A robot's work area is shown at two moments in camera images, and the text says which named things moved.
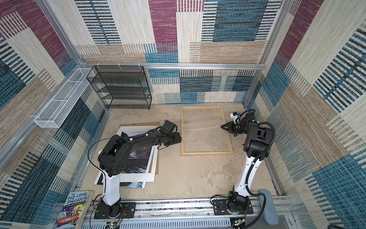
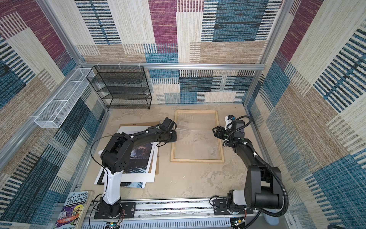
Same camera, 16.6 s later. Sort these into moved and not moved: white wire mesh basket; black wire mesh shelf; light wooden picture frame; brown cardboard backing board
Moved: light wooden picture frame
Not moved: white wire mesh basket; brown cardboard backing board; black wire mesh shelf
